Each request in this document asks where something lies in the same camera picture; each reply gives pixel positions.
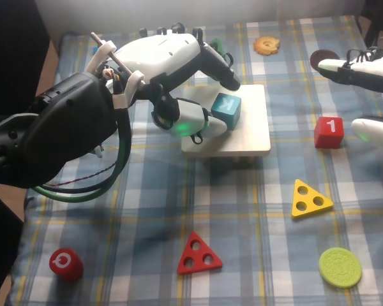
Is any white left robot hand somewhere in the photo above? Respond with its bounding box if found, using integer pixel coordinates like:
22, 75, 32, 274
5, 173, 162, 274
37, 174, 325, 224
114, 22, 243, 145

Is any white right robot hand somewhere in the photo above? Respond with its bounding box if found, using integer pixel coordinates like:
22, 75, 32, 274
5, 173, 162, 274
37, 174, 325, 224
317, 44, 383, 157

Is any red number cube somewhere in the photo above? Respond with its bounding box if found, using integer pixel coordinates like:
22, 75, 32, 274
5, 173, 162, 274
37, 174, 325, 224
313, 116, 345, 149

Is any cyan letter cube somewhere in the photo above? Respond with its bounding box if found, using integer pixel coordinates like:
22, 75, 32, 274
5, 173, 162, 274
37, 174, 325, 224
210, 92, 243, 131

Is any green triangle block with holes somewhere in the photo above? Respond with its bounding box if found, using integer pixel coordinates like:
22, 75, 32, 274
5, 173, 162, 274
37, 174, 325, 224
209, 38, 226, 57

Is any yellow triangle block with holes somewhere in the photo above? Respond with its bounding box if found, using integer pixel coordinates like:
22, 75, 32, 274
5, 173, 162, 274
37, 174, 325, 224
291, 178, 334, 219

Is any red triangle block with holes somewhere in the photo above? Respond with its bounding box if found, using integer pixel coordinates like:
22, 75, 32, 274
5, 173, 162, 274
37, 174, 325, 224
177, 231, 223, 276

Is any red cylinder block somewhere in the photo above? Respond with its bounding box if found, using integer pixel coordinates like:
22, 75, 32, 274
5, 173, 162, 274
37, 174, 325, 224
49, 247, 84, 282

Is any brown chocolate round cookie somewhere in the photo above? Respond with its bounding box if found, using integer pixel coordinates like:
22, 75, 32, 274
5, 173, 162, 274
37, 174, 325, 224
309, 50, 341, 69

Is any yellow flower-shaped biscuit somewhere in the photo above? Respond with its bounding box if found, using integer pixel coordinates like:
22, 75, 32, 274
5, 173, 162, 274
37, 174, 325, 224
253, 36, 281, 57

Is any small white wooden table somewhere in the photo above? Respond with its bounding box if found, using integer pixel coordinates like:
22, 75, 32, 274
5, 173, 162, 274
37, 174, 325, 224
181, 84, 272, 164

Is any blue plaid cloth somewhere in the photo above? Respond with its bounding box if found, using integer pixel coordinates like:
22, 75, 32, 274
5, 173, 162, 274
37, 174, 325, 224
11, 14, 383, 306

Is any lime green round cookie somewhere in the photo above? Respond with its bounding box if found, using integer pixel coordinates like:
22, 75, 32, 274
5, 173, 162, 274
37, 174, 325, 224
318, 247, 363, 289

